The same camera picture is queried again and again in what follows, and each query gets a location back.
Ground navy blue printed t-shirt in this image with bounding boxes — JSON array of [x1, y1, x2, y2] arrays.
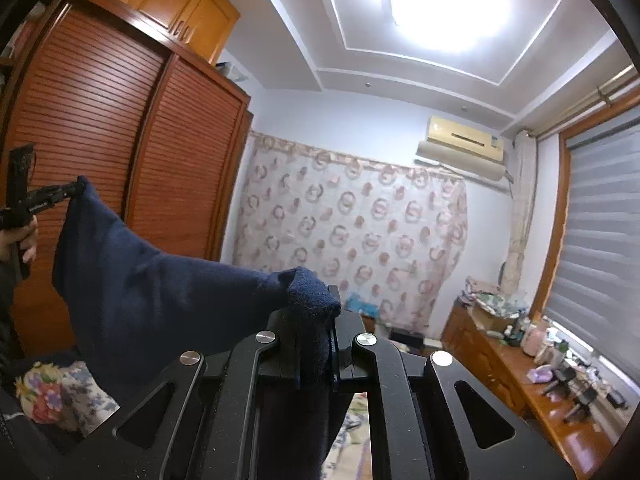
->
[[52, 180, 347, 479]]

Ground pink floral cream blanket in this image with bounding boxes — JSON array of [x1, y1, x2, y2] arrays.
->
[[14, 361, 119, 437]]

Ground circle-patterned sheer curtain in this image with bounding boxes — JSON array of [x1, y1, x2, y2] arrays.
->
[[233, 134, 468, 334]]

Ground brown louvered wardrobe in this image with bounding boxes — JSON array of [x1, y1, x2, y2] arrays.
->
[[0, 0, 255, 361]]

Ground beige wall air conditioner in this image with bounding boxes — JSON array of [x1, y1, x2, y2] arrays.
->
[[416, 116, 513, 183]]

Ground grey zebra window blind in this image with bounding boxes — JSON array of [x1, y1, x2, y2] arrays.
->
[[546, 107, 639, 382]]

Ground wooden sideboard cabinet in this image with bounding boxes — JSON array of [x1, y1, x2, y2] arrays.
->
[[442, 301, 614, 479]]

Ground person's left hand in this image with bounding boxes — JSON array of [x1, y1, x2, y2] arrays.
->
[[0, 217, 38, 264]]

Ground open cardboard box on sideboard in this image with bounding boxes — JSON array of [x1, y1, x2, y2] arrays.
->
[[471, 292, 527, 333]]

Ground bright ceiling light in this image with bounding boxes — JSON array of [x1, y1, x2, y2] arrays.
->
[[390, 0, 516, 56]]

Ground pink bottle on sideboard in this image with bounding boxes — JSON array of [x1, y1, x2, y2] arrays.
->
[[522, 320, 548, 358]]

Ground tied beige window curtain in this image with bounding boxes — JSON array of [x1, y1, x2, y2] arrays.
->
[[500, 130, 538, 295]]

